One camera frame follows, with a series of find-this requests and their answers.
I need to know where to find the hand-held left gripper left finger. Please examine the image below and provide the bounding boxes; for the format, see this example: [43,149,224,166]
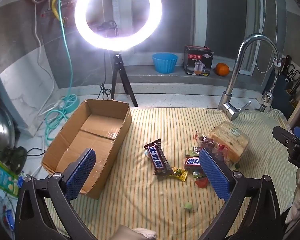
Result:
[14,148,98,240]

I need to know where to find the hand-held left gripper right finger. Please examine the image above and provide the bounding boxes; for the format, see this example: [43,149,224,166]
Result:
[197,148,283,240]

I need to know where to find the small chocolate bar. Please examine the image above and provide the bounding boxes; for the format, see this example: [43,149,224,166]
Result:
[184,155,202,170]

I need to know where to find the dark bread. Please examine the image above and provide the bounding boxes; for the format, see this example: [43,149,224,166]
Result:
[194,132,218,152]

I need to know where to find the yellow candy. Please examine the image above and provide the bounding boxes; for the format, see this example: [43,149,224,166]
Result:
[168,167,188,182]

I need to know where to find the pale green jelly cup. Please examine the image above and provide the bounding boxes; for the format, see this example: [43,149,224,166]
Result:
[180,201,199,213]

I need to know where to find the cardboard box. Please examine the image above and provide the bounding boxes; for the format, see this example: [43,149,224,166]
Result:
[41,99,132,200]

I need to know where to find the large chocolate bar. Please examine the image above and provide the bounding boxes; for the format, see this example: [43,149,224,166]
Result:
[144,139,174,178]

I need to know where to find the person's right hand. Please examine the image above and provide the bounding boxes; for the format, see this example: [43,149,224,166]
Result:
[285,169,300,225]

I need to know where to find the red jelly cup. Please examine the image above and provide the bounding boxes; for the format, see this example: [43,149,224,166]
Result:
[192,169,211,189]

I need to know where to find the red snack wrapper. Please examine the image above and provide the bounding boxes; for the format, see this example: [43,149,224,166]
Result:
[214,144,232,167]

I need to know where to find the toast bread package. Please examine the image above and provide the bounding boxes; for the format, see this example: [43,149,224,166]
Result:
[207,121,249,165]

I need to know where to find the chrome pull-out sprayer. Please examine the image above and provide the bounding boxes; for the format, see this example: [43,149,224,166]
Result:
[259,72,278,113]

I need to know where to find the black knife holder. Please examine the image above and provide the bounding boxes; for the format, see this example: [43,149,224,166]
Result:
[279,55,300,103]

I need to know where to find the black scissors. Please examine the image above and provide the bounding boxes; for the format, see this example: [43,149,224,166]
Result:
[286,64,300,93]

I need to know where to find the black power adapter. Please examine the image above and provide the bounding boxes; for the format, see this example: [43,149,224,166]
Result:
[2,146,28,174]

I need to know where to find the striped cloth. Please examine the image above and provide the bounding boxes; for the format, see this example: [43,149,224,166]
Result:
[44,106,300,240]

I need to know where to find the chrome faucet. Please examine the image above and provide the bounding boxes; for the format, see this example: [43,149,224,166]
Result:
[217,34,282,121]

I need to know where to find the green daisy print packet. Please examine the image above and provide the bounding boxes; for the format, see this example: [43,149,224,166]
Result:
[0,155,22,197]

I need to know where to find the beige cloth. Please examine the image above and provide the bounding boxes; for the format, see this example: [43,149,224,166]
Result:
[112,224,158,240]

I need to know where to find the blue packet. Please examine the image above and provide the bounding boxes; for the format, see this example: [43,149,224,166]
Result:
[4,209,16,231]

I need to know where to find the orange fruit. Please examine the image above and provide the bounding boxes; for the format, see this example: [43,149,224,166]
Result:
[215,63,230,76]

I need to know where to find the steel pot lid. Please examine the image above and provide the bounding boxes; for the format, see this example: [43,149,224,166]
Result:
[0,97,16,151]

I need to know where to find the black tripod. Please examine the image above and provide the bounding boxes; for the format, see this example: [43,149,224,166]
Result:
[111,51,139,107]

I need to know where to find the black teapot box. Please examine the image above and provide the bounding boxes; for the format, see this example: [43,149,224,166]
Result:
[183,45,214,77]

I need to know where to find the blue plastic bowl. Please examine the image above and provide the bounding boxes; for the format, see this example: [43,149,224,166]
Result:
[152,53,178,74]

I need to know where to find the black phone clamp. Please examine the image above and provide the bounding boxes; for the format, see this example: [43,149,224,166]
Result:
[96,20,120,38]

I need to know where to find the black cable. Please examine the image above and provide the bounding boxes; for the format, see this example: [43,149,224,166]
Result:
[99,50,112,101]

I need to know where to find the teal hose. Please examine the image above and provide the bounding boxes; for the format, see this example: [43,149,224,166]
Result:
[44,0,80,146]

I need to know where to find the white cable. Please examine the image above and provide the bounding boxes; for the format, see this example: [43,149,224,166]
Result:
[32,0,58,117]

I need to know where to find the white ring light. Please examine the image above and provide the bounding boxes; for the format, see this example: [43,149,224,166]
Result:
[74,0,163,53]

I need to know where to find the yellow hose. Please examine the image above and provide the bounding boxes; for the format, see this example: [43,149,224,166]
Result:
[52,0,63,22]

